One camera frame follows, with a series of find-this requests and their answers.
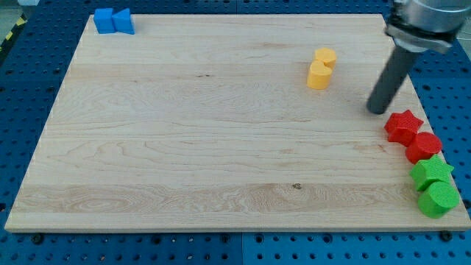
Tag red circle block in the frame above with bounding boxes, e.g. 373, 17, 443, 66
405, 132, 442, 164

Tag yellow heart block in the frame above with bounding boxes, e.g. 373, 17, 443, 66
306, 60, 333, 90

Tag light wooden board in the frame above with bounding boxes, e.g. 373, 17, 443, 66
5, 15, 470, 233

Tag red star block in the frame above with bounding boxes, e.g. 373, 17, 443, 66
383, 110, 424, 147

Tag green star block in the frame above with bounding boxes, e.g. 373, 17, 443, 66
409, 155, 454, 191

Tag yellow hexagon block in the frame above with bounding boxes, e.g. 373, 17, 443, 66
314, 47, 337, 70

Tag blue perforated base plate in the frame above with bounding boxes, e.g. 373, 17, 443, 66
1, 1, 470, 264

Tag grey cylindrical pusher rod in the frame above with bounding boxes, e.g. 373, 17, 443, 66
366, 46, 420, 114

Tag blue triangle block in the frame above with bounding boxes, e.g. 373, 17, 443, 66
111, 8, 135, 35

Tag green circle block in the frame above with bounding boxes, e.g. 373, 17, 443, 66
418, 182, 460, 219

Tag blue cube block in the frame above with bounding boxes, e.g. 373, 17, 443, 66
93, 8, 115, 34

